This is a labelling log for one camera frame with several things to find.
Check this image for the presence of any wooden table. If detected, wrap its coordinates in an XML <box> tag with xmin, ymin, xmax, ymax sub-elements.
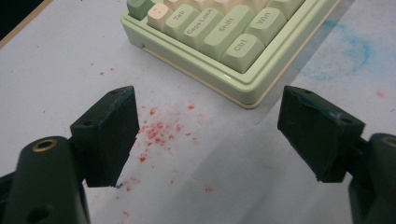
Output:
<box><xmin>0</xmin><ymin>0</ymin><xmax>54</xmax><ymax>49</ymax></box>

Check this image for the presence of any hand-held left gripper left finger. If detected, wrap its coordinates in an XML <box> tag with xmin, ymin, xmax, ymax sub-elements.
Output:
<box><xmin>69</xmin><ymin>86</ymin><xmax>140</xmax><ymax>189</ymax></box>

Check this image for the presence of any green and pink keyboard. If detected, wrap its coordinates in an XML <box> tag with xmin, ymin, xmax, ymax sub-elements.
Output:
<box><xmin>120</xmin><ymin>0</ymin><xmax>339</xmax><ymax>110</ymax></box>

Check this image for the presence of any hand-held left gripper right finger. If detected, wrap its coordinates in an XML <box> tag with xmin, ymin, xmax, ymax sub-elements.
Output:
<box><xmin>276</xmin><ymin>85</ymin><xmax>366</xmax><ymax>184</ymax></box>

